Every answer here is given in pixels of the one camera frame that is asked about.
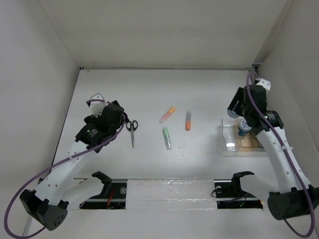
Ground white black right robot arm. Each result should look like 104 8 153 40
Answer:
228 85 319 221

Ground blue white round jar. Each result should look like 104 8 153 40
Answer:
238 119 252 136
227 109 241 119

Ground smoked grey plastic tray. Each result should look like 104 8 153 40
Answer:
251 133 265 151

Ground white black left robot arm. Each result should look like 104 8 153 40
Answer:
19 99 128 231

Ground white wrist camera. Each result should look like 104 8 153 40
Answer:
86 93 107 118
257 78 271 92

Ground aluminium side rail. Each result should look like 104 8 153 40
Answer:
252 64 261 74

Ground pink highlighter yellow cap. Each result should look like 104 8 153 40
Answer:
159 107 175 123

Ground orange highlighter grey cap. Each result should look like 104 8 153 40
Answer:
185 111 191 131

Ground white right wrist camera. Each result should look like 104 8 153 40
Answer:
257 78 271 92

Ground green highlighter clear cap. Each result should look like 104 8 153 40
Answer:
162 127 171 150

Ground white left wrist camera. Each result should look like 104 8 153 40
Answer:
86 93 107 118

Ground clear plastic tray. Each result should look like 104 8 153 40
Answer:
220 119 241 156

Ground wooden tray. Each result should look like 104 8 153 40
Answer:
235 119 258 151

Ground black handled scissors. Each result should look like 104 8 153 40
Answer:
126 120 139 148

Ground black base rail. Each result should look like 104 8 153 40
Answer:
80 179 264 210

